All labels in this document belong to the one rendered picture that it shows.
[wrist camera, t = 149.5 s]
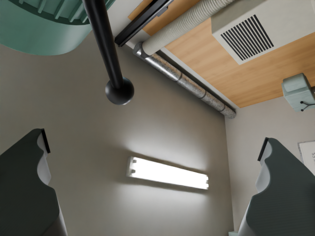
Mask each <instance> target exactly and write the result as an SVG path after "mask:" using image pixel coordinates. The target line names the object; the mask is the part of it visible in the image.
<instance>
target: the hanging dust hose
mask: <svg viewBox="0 0 315 236"><path fill-rule="evenodd" d="M232 1H234V0H201V1H199V2H198V3H196V5H194V6H193V7H191V8H190V9H189V10H188V11H186V12H185V13H183V14H182V15H180V16H179V17H178V18H176V19H175V20H174V21H172V22H171V23H169V24H168V25H166V26H165V27H163V28H162V29H161V30H159V31H158V32H156V33H155V34H154V35H152V36H151V37H150V38H148V39H147V40H146V41H144V42H143V44H142V48H143V50H144V52H145V53H146V54H148V55H152V54H154V53H155V52H157V51H158V50H160V49H161V48H163V47H164V46H166V45H168V44H169V43H170V42H172V41H174V40H176V39H177V38H179V37H181V36H182V35H184V34H186V33H187V32H189V31H190V30H192V29H193V28H195V27H196V26H198V25H199V24H201V23H202V22H204V21H205V20H207V19H208V18H209V17H211V16H213V15H214V14H216V13H217V12H218V11H220V10H221V9H222V8H224V7H226V5H228V4H230V3H231V2H232Z"/></svg>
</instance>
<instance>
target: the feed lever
mask: <svg viewBox="0 0 315 236"><path fill-rule="evenodd" d="M82 2H83V5H84V8H85V11H86V14H87V16H88V19H89V22H90V25H91V28H92V31H93V33H94V36H95V39H96V42H97V45H98V47H99V50H100V53H101V56H102V59H103V62H104V64H105V67H106V70H107V73H108V76H109V78H110V80H109V81H108V83H107V85H106V88H105V93H106V96H107V98H108V99H109V101H110V102H112V103H113V104H116V105H124V104H127V103H129V102H130V101H131V100H132V98H133V96H134V92H135V90H134V86H133V84H132V82H131V81H130V80H129V79H127V78H125V77H122V72H121V68H120V63H119V59H118V55H117V51H116V47H115V43H114V39H113V34H112V30H111V26H110V22H109V17H108V13H107V10H106V5H105V0H82Z"/></svg>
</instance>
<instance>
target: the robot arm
mask: <svg viewBox="0 0 315 236"><path fill-rule="evenodd" d="M48 153H50V149H49V145H48V141H47V137H46V133H45V130H44V128H42V129H39V128H36V129H33V130H31V131H30V132H29V133H28V134H26V135H25V136H24V137H22V138H21V139H20V140H19V141H17V142H16V143H15V144H14V145H13V146H11V147H10V148H9V149H8V150H6V151H5V152H4V153H2V154H1V155H0V236H68V234H67V230H66V226H65V223H64V218H63V215H62V212H61V208H60V205H59V202H58V198H57V195H56V192H55V190H54V189H53V188H52V187H49V186H48V183H49V181H50V180H51V173H50V171H49V167H48V164H47V161H46V157H47V156H48ZM258 161H259V162H260V164H261V167H262V168H261V170H260V173H259V175H258V178H257V181H256V183H255V186H256V188H257V191H258V194H256V195H253V196H252V198H251V200H250V203H249V205H248V207H247V210H246V212H245V215H244V217H243V220H242V222H241V225H240V229H239V231H238V235H237V236H315V176H314V174H313V173H312V172H311V171H310V170H309V169H308V168H307V167H306V166H305V165H304V164H303V163H302V162H301V161H300V160H299V159H298V158H296V157H295V156H294V155H293V154H292V153H291V152H290V151H289V150H288V149H287V148H286V147H285V146H283V145H282V144H281V143H280V142H279V141H278V140H277V139H275V138H268V137H265V139H264V142H263V144H262V148H261V151H260V153H259V157H258Z"/></svg>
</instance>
